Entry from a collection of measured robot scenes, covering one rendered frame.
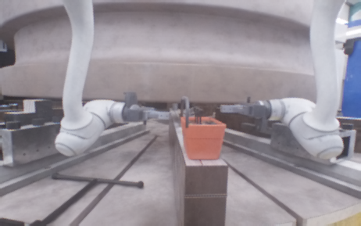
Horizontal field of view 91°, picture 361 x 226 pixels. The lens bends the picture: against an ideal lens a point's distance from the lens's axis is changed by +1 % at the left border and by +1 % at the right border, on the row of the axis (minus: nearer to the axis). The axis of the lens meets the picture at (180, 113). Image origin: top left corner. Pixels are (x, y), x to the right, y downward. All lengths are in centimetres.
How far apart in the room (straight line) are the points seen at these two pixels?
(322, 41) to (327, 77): 11
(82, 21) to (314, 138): 83
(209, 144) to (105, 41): 122
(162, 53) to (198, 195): 107
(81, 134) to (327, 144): 81
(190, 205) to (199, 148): 18
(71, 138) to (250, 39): 144
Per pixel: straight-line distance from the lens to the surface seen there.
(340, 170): 166
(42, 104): 162
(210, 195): 64
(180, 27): 148
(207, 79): 129
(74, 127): 70
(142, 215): 103
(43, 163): 164
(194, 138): 60
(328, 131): 74
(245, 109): 75
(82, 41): 68
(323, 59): 71
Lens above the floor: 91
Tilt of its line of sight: 6 degrees down
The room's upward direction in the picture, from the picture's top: 2 degrees clockwise
